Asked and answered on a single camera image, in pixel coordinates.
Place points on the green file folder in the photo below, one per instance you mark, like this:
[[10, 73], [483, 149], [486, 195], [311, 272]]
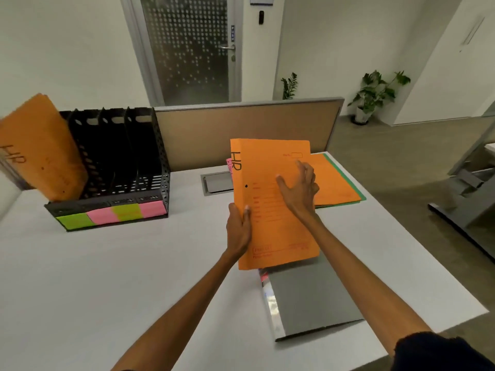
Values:
[[354, 185]]

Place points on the person's left thumb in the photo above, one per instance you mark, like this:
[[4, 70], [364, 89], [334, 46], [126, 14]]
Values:
[[246, 217]]

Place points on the person's right forearm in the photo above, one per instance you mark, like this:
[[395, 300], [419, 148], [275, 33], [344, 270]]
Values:
[[359, 278]]

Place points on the orange paper file folder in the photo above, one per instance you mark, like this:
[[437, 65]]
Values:
[[336, 185], [42, 150], [267, 227]]

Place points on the pink index tab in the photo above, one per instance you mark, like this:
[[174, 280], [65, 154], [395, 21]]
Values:
[[264, 276]]

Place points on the potted green leafy plant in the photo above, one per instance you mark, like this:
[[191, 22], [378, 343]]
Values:
[[377, 94]]

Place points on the person's left forearm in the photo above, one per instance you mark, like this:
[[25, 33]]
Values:
[[181, 316]]

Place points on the black sleeve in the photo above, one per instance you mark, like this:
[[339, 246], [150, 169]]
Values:
[[441, 353]]

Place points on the pink paper sheet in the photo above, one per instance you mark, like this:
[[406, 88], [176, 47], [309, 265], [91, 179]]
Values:
[[229, 166]]

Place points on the frosted glass door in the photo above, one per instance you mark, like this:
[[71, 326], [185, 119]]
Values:
[[185, 50]]

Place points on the person's right thumb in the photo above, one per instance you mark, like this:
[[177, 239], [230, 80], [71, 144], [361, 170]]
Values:
[[282, 185]]

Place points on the grey binder folder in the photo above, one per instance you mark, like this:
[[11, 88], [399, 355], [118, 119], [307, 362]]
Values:
[[309, 301]]

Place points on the grey desk leg frame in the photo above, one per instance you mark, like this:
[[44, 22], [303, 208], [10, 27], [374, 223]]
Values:
[[468, 197]]

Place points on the black access card reader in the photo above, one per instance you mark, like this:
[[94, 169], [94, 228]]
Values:
[[261, 17]]

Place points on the green sticky label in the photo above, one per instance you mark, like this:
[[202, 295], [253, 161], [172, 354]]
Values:
[[75, 221], [127, 212]]

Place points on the black mesh file rack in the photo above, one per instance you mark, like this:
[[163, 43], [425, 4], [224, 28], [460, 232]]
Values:
[[131, 150]]

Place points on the person's right hand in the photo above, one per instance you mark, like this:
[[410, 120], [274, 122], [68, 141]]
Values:
[[299, 198]]

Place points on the small green plant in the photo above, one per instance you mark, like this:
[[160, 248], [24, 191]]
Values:
[[289, 86]]

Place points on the pink sticky label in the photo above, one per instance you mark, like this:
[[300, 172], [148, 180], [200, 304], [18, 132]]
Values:
[[103, 216], [153, 209]]

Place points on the person's left hand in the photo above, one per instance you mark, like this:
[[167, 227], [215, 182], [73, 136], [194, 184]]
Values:
[[236, 235]]

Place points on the blue door sticker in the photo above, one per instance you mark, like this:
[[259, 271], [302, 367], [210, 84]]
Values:
[[232, 33]]

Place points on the brown desk divider panel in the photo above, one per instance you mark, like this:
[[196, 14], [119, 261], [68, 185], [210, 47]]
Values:
[[216, 131]]

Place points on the person's right middle finger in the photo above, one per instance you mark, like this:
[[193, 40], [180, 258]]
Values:
[[310, 173]]

